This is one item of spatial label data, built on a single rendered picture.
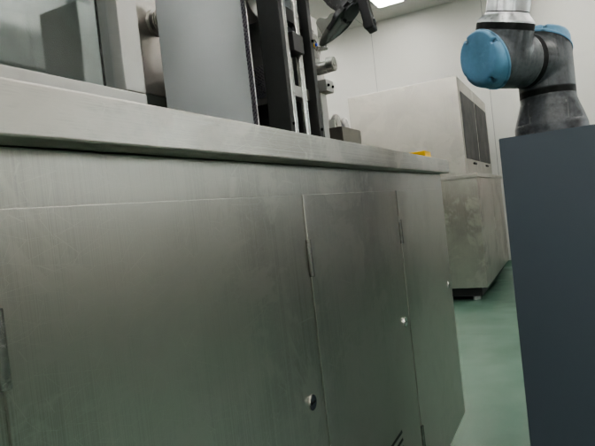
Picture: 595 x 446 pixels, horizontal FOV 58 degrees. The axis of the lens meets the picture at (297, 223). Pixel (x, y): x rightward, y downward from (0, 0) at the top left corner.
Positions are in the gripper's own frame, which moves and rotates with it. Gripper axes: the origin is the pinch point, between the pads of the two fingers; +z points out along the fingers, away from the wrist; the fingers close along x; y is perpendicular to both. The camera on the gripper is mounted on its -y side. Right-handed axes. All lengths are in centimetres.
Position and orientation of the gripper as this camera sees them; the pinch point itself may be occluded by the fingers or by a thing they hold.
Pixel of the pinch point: (324, 43)
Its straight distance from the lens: 161.0
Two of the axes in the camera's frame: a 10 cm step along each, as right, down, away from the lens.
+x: -4.4, 0.7, -8.9
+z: -6.1, 7.1, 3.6
